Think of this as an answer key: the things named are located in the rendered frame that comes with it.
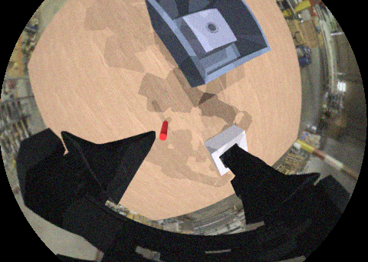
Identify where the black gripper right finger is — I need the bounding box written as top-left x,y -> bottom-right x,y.
230,145 -> 320,225

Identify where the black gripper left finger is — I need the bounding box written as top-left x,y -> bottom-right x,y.
61,130 -> 156,204

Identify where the red peg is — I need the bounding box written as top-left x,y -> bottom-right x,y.
159,121 -> 168,140

